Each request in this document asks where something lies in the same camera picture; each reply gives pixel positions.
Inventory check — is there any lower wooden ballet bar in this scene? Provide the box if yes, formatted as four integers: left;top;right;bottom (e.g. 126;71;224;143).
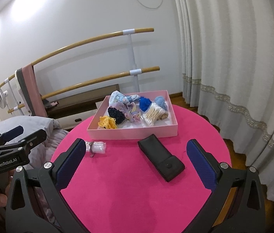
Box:
3;66;160;113

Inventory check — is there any yellow crochet flower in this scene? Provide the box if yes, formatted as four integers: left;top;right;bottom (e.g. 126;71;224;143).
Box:
98;116;117;129

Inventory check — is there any white clip fan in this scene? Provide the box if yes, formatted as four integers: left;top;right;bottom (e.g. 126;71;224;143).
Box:
0;88;8;109

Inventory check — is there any cream curtain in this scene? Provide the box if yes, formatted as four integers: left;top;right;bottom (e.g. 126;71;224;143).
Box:
175;0;274;203

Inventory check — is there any navy braided cord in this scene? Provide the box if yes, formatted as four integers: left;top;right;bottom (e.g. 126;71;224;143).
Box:
107;106;126;125

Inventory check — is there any clear bag with ribbon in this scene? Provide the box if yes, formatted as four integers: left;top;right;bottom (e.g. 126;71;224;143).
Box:
85;142;106;158

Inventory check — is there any white bar support post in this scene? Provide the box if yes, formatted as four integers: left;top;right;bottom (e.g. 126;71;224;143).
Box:
123;28;140;92

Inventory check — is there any purple organza scrunchie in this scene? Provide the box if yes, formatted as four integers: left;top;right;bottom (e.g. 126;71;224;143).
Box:
116;102;141;123

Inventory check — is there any wooden ballet bar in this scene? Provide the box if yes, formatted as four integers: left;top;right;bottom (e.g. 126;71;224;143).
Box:
3;66;160;113
0;27;155;89

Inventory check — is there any upper wooden ballet bar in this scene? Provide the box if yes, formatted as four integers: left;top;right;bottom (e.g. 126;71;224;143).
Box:
0;27;155;89

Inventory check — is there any royal blue knit item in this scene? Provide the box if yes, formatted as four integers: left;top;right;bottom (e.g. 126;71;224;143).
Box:
139;96;152;112

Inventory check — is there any black leather case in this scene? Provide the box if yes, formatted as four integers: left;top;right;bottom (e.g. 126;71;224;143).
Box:
137;134;185;182

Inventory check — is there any pink cardboard box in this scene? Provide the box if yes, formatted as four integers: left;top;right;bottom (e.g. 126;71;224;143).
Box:
87;90;178;141

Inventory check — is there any cotton swabs plastic bag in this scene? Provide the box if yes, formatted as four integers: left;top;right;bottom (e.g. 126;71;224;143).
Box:
142;102;168;126

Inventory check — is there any dark top storage bench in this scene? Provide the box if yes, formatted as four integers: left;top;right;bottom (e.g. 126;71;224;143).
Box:
46;84;120;130

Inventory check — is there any light blue sock ball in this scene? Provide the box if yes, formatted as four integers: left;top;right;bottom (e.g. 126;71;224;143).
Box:
154;96;168;111

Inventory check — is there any floral blue bow cloth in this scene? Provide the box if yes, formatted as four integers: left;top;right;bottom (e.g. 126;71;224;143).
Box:
109;90;140;107

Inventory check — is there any left white bar post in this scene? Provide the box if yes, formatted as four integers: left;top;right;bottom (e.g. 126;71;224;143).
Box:
4;78;25;116

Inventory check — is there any pink grey hanging towel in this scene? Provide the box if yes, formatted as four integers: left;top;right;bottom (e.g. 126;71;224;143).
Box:
15;65;48;117

